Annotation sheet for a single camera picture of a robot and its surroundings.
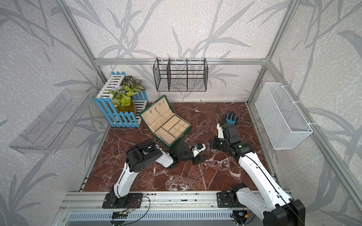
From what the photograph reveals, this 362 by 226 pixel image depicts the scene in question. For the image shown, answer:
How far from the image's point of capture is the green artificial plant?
34.9 inches

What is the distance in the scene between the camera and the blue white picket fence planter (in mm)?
891

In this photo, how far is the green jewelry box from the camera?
3.05 ft
